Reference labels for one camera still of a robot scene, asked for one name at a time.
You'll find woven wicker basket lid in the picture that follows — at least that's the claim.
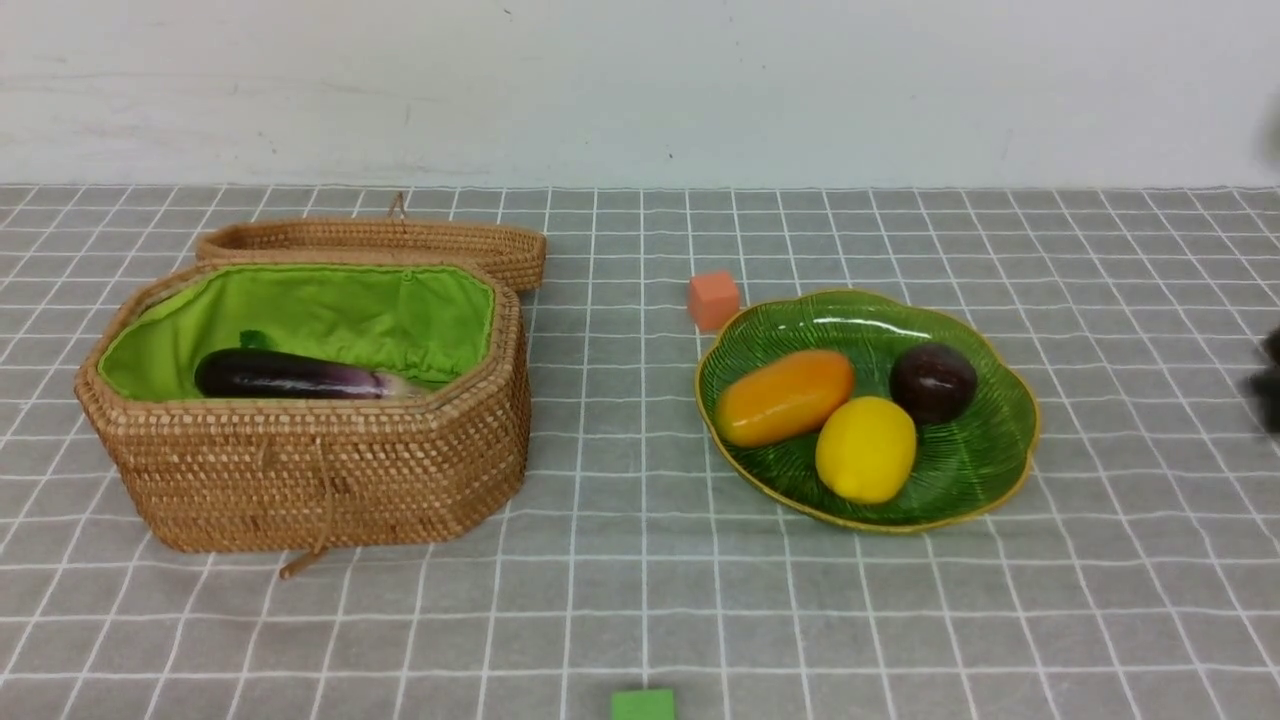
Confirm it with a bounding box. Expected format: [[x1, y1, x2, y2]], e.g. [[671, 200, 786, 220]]
[[195, 193, 548, 292]]

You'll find orange yellow mango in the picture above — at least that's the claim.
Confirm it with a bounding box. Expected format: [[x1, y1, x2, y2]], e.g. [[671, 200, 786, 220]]
[[712, 348, 856, 448]]

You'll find dark purple eggplant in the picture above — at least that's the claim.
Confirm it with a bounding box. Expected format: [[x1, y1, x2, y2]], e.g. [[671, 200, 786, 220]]
[[195, 348, 430, 400]]

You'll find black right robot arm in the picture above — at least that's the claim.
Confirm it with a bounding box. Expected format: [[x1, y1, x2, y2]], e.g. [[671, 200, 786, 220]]
[[1247, 327, 1279, 436]]

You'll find woven wicker basket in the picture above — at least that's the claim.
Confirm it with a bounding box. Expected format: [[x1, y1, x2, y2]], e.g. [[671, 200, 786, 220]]
[[74, 252, 532, 555]]

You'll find yellow lemon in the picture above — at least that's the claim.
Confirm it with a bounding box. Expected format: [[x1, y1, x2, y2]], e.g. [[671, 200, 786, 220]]
[[815, 396, 916, 505]]

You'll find grey checked tablecloth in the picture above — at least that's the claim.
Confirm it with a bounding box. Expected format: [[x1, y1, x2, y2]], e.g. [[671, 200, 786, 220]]
[[1, 186, 1279, 719]]

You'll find green foam cube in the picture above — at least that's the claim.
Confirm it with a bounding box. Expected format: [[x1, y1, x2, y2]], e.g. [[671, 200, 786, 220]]
[[611, 688, 677, 720]]

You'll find green glass leaf plate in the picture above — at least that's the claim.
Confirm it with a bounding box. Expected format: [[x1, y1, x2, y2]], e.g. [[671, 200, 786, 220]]
[[694, 290, 1041, 533]]

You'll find orange foam cube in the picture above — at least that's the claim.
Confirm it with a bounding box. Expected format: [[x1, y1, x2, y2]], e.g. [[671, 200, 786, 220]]
[[686, 270, 742, 333]]

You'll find dark brown passion fruit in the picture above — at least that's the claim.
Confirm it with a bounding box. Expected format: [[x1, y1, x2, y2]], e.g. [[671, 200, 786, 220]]
[[890, 342, 979, 427]]

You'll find orange carrot with leaves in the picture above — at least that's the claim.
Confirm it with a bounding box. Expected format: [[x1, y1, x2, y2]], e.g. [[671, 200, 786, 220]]
[[238, 329, 279, 352]]

